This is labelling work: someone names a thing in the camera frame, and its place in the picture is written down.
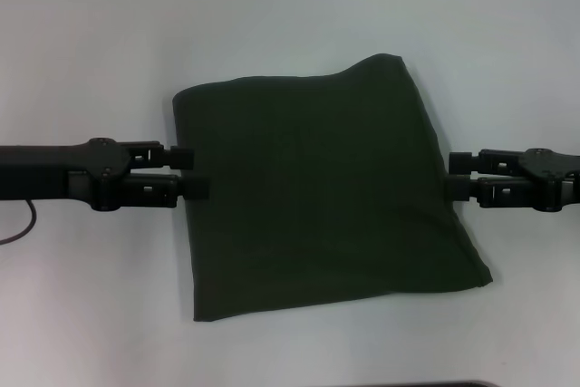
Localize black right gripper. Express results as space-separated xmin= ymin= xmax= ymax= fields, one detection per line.
xmin=447 ymin=147 xmax=580 ymax=214

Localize dark left gripper cable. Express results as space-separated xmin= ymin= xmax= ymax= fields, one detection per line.
xmin=0 ymin=199 xmax=38 ymax=246

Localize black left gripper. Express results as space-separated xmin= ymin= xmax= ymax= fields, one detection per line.
xmin=0 ymin=136 xmax=210 ymax=212

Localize dark green FREE! t-shirt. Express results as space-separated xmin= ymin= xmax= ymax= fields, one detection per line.
xmin=171 ymin=53 xmax=494 ymax=324

